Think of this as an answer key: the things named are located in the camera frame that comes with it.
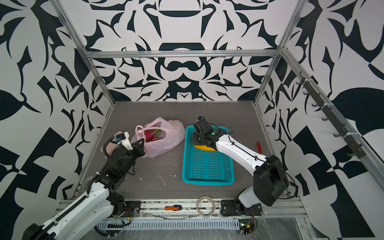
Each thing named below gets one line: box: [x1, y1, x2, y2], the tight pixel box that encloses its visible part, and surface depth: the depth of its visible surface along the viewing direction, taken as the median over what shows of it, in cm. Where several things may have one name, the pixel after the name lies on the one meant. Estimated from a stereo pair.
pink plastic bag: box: [131, 117, 186, 158], surface depth 85 cm
